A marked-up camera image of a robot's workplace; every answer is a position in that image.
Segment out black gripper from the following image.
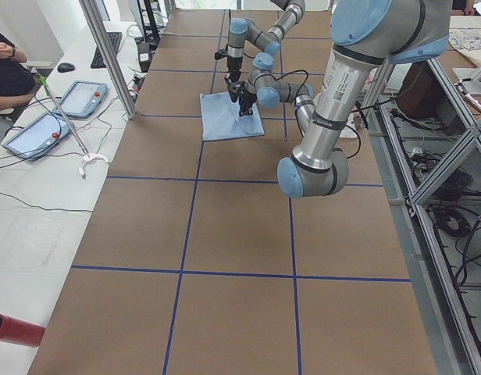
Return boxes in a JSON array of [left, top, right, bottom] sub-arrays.
[[238, 82, 257, 116], [226, 55, 243, 83]]

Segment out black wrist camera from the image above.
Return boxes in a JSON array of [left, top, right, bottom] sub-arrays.
[[214, 49, 228, 61], [224, 76, 244, 103]]

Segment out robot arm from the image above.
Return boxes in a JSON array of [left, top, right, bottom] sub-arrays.
[[215, 0, 305, 84], [226, 0, 452, 198]]

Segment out lower teach pendant tablet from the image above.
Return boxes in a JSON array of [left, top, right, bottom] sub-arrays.
[[3, 113, 71, 160]]

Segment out red cylinder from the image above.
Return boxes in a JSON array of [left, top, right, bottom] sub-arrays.
[[0, 313, 45, 348]]

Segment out upper teach pendant tablet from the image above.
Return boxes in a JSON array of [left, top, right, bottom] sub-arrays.
[[59, 80, 108, 120]]

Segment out aluminium frame rack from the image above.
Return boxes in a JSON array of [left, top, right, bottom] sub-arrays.
[[362, 52, 481, 374]]

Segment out teach pendant tablet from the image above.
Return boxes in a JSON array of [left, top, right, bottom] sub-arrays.
[[59, 80, 108, 120], [3, 113, 71, 160]]

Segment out black power adapter box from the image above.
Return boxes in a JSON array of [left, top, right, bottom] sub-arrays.
[[137, 41, 152, 73]]

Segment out black keyboard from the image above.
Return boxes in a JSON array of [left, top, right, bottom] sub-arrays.
[[90, 31, 123, 70]]

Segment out seated person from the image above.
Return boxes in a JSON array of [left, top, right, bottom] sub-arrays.
[[0, 32, 37, 111]]

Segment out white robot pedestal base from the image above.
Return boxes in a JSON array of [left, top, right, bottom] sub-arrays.
[[331, 1, 390, 138]]

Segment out grabber stick with green handle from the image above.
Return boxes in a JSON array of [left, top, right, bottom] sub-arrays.
[[38, 76, 109, 179]]

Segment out light blue t-shirt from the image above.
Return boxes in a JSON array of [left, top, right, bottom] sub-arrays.
[[200, 92, 265, 141]]

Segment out aluminium frame post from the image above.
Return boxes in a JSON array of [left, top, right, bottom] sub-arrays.
[[79, 0, 137, 120]]

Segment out black computer mouse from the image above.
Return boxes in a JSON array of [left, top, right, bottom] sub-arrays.
[[57, 62, 75, 73]]

